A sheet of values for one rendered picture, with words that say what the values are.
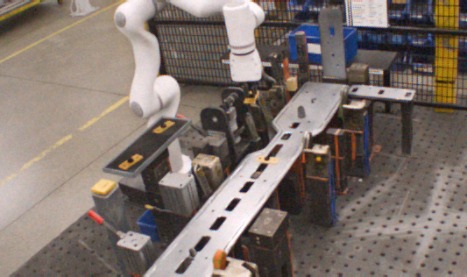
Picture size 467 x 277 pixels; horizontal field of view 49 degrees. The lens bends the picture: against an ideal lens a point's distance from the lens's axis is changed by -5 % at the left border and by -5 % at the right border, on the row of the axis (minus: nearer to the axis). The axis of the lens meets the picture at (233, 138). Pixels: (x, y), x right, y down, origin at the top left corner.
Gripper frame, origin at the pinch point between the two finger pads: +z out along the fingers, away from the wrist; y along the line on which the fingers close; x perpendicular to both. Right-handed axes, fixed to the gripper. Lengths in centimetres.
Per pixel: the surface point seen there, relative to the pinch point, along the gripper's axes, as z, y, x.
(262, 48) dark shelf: 27, -20, 102
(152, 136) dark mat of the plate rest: 11.6, -36.0, -9.9
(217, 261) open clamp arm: 18, 2, -64
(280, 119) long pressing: 28.8, 2.1, 29.2
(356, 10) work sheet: 7, 31, 96
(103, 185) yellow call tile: 11, -41, -40
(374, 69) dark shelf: 27, 40, 71
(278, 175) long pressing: 28.0, 8.2, -10.8
